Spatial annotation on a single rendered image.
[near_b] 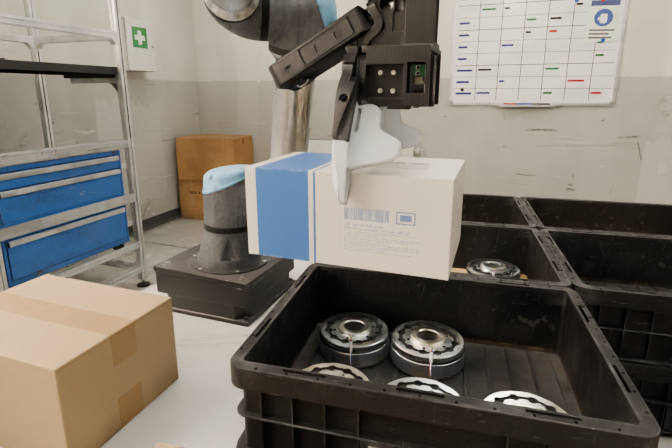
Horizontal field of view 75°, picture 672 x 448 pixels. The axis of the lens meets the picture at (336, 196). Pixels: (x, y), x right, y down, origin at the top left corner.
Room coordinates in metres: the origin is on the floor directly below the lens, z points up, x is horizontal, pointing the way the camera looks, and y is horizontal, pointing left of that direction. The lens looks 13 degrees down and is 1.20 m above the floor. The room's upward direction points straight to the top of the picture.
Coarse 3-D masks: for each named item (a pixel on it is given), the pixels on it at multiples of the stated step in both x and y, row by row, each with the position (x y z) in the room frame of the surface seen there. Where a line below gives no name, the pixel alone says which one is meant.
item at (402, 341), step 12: (408, 324) 0.61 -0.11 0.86; (420, 324) 0.61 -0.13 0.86; (432, 324) 0.61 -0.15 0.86; (444, 324) 0.61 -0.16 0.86; (396, 336) 0.57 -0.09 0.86; (408, 336) 0.57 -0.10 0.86; (456, 336) 0.58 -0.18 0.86; (408, 348) 0.55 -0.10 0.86; (420, 348) 0.54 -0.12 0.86; (444, 348) 0.54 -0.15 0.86; (456, 348) 0.54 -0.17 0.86; (444, 360) 0.52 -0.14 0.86
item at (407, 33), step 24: (384, 0) 0.45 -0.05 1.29; (408, 0) 0.42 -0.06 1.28; (432, 0) 0.41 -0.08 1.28; (384, 24) 0.43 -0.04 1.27; (408, 24) 0.42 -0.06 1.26; (432, 24) 0.41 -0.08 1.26; (360, 48) 0.42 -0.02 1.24; (384, 48) 0.41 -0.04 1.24; (408, 48) 0.40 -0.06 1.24; (432, 48) 0.40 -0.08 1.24; (360, 72) 0.41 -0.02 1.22; (384, 72) 0.42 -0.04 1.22; (408, 72) 0.42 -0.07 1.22; (432, 72) 0.43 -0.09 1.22; (384, 96) 0.42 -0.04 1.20; (408, 96) 0.40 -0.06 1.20; (432, 96) 0.43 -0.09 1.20
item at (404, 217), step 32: (288, 160) 0.47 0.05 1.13; (320, 160) 0.47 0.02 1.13; (416, 160) 0.47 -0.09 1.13; (448, 160) 0.47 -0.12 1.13; (256, 192) 0.42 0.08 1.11; (288, 192) 0.41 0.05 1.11; (320, 192) 0.40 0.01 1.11; (352, 192) 0.39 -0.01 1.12; (384, 192) 0.38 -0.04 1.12; (416, 192) 0.37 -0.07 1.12; (448, 192) 0.36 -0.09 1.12; (256, 224) 0.42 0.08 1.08; (288, 224) 0.41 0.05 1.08; (320, 224) 0.40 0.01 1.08; (352, 224) 0.39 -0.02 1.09; (384, 224) 0.38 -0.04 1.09; (416, 224) 0.37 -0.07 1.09; (448, 224) 0.36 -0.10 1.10; (288, 256) 0.41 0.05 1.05; (320, 256) 0.40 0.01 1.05; (352, 256) 0.39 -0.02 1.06; (384, 256) 0.38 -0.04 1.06; (416, 256) 0.37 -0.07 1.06; (448, 256) 0.36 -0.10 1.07
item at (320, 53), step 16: (352, 16) 0.43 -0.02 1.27; (368, 16) 0.44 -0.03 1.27; (320, 32) 0.44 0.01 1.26; (336, 32) 0.43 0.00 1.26; (352, 32) 0.43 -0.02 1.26; (304, 48) 0.45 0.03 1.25; (320, 48) 0.44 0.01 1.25; (336, 48) 0.44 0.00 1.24; (272, 64) 0.46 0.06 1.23; (288, 64) 0.45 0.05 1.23; (304, 64) 0.45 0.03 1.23; (320, 64) 0.45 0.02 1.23; (336, 64) 0.48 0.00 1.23; (288, 80) 0.45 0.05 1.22; (304, 80) 0.46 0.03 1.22
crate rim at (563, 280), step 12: (492, 228) 0.89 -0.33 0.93; (504, 228) 0.88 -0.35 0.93; (516, 228) 0.88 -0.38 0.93; (528, 228) 0.88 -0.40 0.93; (540, 240) 0.83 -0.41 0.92; (552, 252) 0.74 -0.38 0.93; (552, 264) 0.68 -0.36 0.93; (468, 276) 0.63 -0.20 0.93; (480, 276) 0.63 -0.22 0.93; (492, 276) 0.63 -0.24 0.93; (564, 276) 0.63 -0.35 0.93
